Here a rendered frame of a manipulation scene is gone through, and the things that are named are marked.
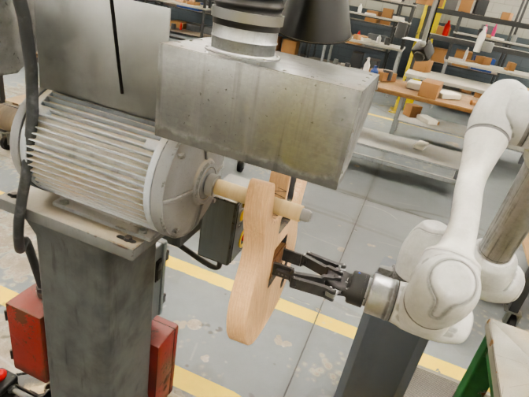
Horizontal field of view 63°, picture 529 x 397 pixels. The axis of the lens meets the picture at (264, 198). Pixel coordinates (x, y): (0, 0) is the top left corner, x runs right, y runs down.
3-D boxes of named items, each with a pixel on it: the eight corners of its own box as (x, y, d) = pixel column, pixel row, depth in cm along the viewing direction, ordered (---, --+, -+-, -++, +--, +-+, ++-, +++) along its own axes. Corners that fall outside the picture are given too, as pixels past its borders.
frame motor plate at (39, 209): (-4, 208, 95) (-6, 193, 94) (75, 173, 116) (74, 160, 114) (132, 262, 86) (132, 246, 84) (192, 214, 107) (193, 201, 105)
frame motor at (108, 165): (5, 203, 92) (-10, 83, 81) (93, 165, 115) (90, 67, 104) (169, 267, 82) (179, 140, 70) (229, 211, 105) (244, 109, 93)
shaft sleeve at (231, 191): (222, 177, 87) (219, 192, 88) (215, 180, 84) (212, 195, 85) (305, 204, 83) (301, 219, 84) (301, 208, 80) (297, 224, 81)
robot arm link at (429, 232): (398, 256, 169) (416, 207, 160) (445, 274, 163) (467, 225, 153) (389, 276, 156) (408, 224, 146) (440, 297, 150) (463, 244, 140)
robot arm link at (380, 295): (388, 306, 98) (363, 298, 99) (400, 272, 94) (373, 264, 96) (385, 329, 90) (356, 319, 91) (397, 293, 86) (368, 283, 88)
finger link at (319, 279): (337, 290, 95) (338, 293, 94) (287, 282, 95) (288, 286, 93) (341, 275, 94) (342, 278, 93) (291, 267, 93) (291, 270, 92)
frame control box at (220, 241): (142, 265, 122) (145, 183, 111) (181, 231, 141) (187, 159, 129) (219, 294, 116) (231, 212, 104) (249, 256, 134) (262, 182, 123)
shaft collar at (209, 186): (215, 171, 88) (211, 191, 90) (205, 175, 84) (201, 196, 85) (223, 173, 88) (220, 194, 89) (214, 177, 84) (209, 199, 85)
